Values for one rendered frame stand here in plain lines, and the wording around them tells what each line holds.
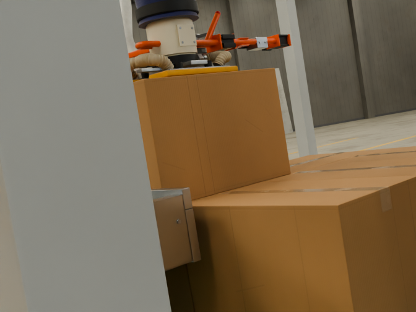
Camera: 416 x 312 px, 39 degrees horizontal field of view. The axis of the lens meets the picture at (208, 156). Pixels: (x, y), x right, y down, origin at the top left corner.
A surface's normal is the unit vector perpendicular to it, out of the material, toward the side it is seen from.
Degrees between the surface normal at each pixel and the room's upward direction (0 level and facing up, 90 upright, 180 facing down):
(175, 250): 90
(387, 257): 90
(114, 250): 90
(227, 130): 90
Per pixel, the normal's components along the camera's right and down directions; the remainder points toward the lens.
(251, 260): -0.73, 0.15
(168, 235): 0.67, -0.07
